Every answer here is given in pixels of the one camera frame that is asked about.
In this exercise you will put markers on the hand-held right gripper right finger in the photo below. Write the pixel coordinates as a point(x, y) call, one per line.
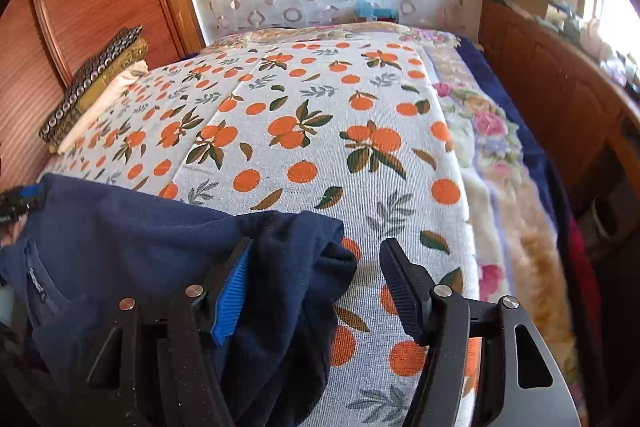
point(405, 294)

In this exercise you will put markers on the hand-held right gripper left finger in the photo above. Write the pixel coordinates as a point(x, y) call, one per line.
point(232, 294)

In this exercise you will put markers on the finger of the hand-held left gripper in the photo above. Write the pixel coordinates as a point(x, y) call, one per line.
point(20, 204)

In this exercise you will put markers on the navy fleece garment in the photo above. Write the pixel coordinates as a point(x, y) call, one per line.
point(150, 232)

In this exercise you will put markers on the cream pillow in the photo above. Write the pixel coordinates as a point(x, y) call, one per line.
point(110, 94)

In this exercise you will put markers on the floral blanket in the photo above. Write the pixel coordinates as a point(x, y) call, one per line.
point(500, 157)

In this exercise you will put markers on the gold patterned pillow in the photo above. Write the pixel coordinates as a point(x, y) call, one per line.
point(117, 62)

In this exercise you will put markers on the red cloth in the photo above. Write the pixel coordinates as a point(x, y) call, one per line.
point(582, 262)

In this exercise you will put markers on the orange-print bed sheet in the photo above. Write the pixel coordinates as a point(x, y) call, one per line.
point(325, 107)

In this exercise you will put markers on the brown wooden cabinet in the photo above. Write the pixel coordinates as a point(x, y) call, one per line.
point(550, 72)

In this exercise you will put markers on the blue box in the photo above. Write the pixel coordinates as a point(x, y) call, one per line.
point(375, 12)

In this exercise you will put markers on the cardboard box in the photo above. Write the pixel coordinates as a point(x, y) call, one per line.
point(527, 4)

